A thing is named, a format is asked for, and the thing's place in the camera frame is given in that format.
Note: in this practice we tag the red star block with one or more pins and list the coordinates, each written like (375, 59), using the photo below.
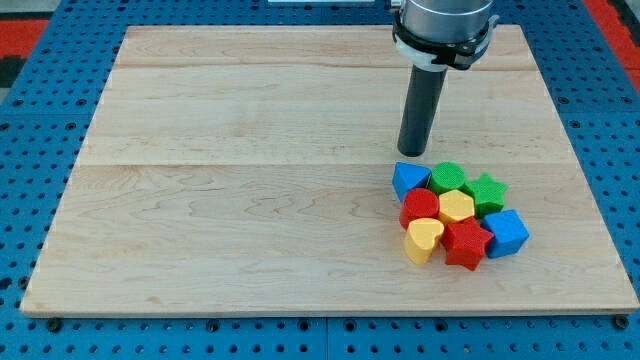
(466, 243)

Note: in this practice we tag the green cylinder block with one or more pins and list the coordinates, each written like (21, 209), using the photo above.
(446, 176)

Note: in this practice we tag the wooden board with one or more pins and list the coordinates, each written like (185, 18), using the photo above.
(245, 171)

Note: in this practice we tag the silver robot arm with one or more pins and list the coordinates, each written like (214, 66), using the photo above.
(435, 35)

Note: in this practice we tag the green star block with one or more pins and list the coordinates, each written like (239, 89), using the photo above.
(488, 195)

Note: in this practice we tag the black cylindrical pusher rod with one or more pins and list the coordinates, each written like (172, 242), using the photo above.
(422, 99)

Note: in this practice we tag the yellow hexagon block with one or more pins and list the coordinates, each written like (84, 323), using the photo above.
(455, 206)

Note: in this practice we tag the blue triangle block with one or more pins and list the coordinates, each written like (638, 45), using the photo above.
(407, 177)

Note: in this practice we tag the blue cube block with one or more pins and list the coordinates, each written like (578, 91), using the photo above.
(509, 230)

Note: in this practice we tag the yellow heart block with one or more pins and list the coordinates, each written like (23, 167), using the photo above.
(422, 238)

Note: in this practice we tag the red cylinder block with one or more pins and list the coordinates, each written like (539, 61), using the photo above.
(419, 203)

